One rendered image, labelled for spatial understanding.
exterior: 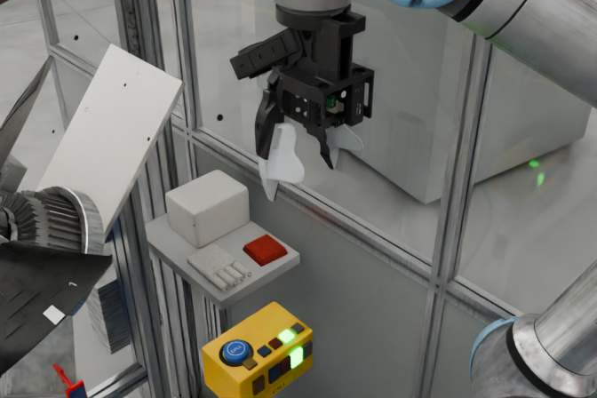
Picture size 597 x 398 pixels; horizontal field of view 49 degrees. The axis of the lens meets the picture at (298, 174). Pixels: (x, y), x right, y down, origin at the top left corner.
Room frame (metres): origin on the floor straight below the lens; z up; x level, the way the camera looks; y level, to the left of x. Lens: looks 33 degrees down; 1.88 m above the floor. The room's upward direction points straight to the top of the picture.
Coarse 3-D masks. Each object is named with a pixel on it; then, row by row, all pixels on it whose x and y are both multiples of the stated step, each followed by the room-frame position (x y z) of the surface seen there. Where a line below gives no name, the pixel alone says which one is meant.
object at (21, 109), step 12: (48, 60) 1.02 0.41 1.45; (36, 84) 0.89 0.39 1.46; (24, 96) 0.90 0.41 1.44; (36, 96) 1.05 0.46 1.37; (12, 108) 0.92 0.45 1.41; (24, 108) 1.00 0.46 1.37; (12, 120) 0.95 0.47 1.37; (24, 120) 1.02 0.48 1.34; (0, 132) 0.90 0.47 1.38; (12, 132) 0.99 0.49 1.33; (0, 144) 0.95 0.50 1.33; (12, 144) 1.00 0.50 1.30; (0, 156) 0.97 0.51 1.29; (0, 168) 0.98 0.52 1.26
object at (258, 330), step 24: (264, 312) 0.82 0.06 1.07; (288, 312) 0.82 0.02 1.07; (240, 336) 0.77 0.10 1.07; (264, 336) 0.77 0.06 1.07; (312, 336) 0.78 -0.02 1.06; (216, 360) 0.72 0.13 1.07; (264, 360) 0.71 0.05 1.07; (312, 360) 0.78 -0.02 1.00; (216, 384) 0.71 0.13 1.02; (240, 384) 0.67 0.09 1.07; (288, 384) 0.74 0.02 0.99
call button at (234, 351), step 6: (228, 342) 0.74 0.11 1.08; (234, 342) 0.74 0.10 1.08; (240, 342) 0.74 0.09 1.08; (228, 348) 0.73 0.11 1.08; (234, 348) 0.73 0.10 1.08; (240, 348) 0.73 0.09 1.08; (246, 348) 0.73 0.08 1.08; (228, 354) 0.72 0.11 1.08; (234, 354) 0.72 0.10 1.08; (240, 354) 0.72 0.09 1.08; (246, 354) 0.72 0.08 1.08; (228, 360) 0.71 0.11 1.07; (234, 360) 0.71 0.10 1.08; (240, 360) 0.71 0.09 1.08
